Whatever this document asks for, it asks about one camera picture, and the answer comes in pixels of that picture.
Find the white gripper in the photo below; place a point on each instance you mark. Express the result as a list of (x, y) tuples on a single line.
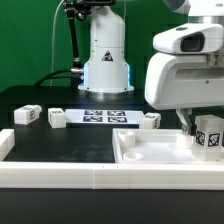
[(181, 76)]

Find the white U-shaped obstacle fence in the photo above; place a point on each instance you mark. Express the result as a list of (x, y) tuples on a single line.
[(71, 175)]

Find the white square tabletop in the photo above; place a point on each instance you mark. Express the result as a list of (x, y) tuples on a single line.
[(152, 146)]

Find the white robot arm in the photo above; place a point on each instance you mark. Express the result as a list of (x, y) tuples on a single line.
[(106, 72)]

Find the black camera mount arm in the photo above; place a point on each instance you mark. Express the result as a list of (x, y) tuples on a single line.
[(79, 10)]

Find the white fiducial tag plate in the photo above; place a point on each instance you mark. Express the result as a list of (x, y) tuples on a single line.
[(88, 116)]

